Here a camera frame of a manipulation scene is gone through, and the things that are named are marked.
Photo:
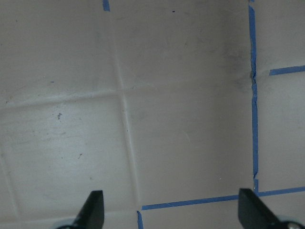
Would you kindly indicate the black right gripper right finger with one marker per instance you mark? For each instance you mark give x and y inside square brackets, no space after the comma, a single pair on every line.
[254,214]

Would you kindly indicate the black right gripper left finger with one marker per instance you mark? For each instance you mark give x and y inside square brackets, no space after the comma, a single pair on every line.
[91,215]

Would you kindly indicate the brown paper table mat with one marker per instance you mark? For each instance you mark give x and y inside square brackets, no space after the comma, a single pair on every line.
[167,106]

